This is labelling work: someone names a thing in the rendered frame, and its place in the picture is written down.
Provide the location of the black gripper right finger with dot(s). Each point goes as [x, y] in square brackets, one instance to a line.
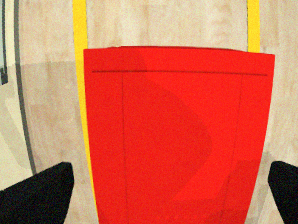
[283, 182]

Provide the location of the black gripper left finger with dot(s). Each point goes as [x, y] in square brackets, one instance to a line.
[41, 199]

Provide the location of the yellow rectangular border strip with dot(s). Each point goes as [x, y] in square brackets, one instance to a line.
[80, 37]

